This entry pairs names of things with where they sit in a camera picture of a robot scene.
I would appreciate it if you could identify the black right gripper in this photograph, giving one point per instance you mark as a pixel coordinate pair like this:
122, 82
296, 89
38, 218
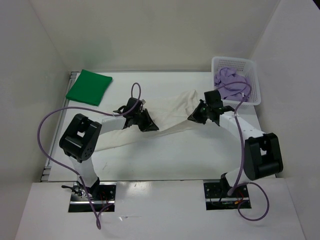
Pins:
195, 116

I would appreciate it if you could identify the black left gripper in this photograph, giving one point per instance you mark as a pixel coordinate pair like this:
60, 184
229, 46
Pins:
149, 125

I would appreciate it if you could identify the white t shirt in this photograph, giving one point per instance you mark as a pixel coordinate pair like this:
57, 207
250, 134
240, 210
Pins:
168, 113

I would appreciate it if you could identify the green t shirt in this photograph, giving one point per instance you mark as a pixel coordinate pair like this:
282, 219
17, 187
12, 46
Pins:
89, 88

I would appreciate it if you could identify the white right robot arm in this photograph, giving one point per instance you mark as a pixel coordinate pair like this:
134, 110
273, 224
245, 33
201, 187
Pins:
260, 152

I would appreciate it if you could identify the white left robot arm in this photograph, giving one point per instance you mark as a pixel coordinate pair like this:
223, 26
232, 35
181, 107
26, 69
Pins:
80, 138

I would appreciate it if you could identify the lavender t shirt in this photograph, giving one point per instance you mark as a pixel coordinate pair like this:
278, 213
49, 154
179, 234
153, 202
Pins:
231, 85

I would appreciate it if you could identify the white plastic basket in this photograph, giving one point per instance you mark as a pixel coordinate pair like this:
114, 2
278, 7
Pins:
244, 67

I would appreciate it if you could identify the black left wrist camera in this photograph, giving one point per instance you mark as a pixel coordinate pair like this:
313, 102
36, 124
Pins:
134, 106

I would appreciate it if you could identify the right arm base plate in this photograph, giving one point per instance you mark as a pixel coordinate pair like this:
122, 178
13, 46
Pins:
216, 199

